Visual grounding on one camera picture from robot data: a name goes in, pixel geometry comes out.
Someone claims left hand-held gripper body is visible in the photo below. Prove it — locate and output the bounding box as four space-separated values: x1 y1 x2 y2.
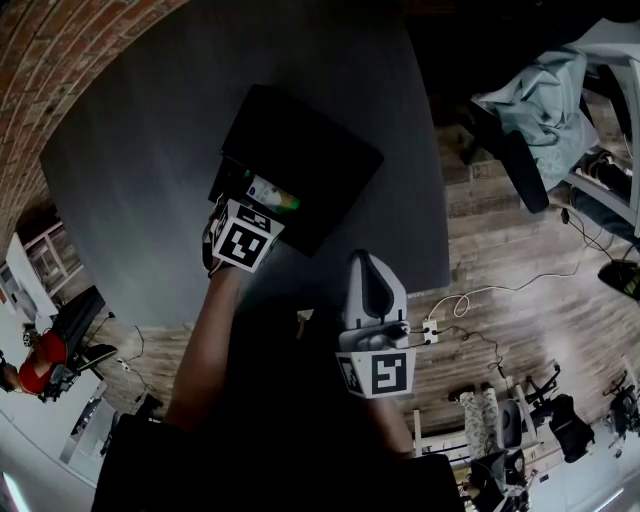
201 196 286 278

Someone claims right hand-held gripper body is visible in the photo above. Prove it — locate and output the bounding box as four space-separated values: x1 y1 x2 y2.
334 314 419 400

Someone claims small white green package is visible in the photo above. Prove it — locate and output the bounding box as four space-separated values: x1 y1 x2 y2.
243 171 303 217

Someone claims black container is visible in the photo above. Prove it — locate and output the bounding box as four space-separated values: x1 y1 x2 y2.
207 83 387 260

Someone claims person's left forearm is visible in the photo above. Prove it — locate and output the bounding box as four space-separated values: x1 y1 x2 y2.
163 263 262 435

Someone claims person's right forearm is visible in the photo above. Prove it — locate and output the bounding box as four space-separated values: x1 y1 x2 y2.
368 392 417 460

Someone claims person's black clothing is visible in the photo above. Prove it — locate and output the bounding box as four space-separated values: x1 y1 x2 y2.
91 299 467 512

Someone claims grey padded chair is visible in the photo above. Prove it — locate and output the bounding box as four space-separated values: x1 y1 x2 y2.
497 397 526 449

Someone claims black swivel chair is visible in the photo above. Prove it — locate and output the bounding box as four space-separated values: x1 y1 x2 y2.
524 364 597 465

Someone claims light blue cloth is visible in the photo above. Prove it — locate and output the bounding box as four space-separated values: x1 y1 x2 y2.
470 45 604 192

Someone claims white cable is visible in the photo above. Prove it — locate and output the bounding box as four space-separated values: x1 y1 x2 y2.
428 249 584 321

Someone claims black cable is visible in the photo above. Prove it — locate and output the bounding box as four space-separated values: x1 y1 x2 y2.
559 205 632 266

